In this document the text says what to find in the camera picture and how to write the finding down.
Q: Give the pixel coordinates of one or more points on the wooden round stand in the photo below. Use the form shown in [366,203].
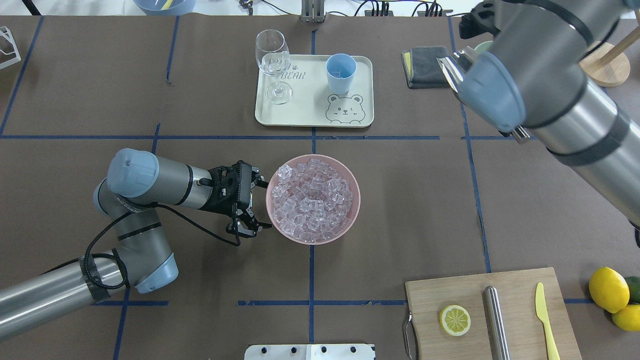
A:
[608,66]

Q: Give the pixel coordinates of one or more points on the pink bowl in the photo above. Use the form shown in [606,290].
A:
[313,199]

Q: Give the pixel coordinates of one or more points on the lemon half slice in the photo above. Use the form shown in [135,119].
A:
[454,320]

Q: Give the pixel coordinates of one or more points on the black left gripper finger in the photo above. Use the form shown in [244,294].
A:
[243,222]
[257,179]

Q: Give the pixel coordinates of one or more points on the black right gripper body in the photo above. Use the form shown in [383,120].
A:
[473,23]

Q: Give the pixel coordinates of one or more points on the light blue cup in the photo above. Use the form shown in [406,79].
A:
[340,72]

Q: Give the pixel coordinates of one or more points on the metal rod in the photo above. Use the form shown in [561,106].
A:
[496,324]

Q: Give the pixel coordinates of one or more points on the white wire cup rack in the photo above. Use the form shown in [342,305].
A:
[9,52]

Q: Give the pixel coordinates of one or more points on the blue bowl with fork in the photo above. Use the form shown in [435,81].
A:
[165,7]

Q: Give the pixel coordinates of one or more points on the wooden cutting board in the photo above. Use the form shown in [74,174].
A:
[516,290]

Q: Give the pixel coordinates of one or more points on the green lime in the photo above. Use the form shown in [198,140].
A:
[633,284]

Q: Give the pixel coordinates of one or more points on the yellow lemon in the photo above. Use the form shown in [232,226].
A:
[628,318]
[609,290]

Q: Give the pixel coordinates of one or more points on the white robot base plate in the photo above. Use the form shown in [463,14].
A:
[327,351]

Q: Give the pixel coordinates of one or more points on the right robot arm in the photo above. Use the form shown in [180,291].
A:
[530,77]

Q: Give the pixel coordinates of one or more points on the grey folded cloth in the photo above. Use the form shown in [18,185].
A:
[422,68]

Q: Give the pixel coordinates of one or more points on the yellow plastic knife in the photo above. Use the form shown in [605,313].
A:
[542,314]

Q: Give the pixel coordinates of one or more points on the metal ice scoop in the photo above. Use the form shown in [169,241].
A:
[452,70]

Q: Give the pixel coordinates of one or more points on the clear ice cubes pile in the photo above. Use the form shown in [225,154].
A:
[312,200]

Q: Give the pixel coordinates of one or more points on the cream bear tray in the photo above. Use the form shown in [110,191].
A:
[312,103]

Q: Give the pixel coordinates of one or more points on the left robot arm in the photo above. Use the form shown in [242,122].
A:
[137,184]

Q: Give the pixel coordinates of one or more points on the green bowl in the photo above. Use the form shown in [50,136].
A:
[484,46]

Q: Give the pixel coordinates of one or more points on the clear wine glass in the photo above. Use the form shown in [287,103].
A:
[273,59]

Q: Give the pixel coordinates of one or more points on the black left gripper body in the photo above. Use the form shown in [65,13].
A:
[221,202]

